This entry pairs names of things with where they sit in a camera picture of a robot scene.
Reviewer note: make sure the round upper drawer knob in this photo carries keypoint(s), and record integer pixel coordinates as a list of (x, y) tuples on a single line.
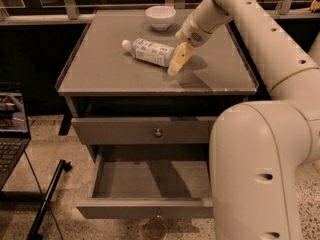
[(158, 133)]

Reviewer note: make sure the metal railing frame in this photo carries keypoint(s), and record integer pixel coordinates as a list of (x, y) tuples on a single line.
[(70, 4)]

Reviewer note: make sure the blue label plastic bottle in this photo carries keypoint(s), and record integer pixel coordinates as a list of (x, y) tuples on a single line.
[(149, 51)]

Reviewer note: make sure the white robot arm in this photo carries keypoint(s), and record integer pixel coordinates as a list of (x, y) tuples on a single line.
[(255, 147)]

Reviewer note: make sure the upper grey drawer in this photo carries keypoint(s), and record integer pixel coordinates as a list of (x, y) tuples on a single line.
[(140, 130)]

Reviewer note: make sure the white ceramic bowl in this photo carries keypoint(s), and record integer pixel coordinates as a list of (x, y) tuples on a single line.
[(160, 17)]

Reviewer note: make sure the black laptop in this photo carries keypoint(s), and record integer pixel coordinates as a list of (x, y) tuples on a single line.
[(14, 128)]

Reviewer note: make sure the grey wooden drawer cabinet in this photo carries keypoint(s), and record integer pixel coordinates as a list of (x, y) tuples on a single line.
[(104, 80)]

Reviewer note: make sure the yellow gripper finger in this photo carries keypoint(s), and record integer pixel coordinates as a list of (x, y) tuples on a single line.
[(182, 54)]

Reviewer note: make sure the small yellow object on rail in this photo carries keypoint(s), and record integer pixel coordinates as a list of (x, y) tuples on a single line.
[(315, 5)]

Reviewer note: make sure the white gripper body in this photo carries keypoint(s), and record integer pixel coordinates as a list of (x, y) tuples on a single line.
[(190, 33)]

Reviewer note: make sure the black stand pole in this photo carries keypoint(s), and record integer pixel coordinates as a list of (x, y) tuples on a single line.
[(46, 199)]

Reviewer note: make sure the open middle grey drawer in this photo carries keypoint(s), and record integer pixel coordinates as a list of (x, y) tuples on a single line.
[(136, 181)]

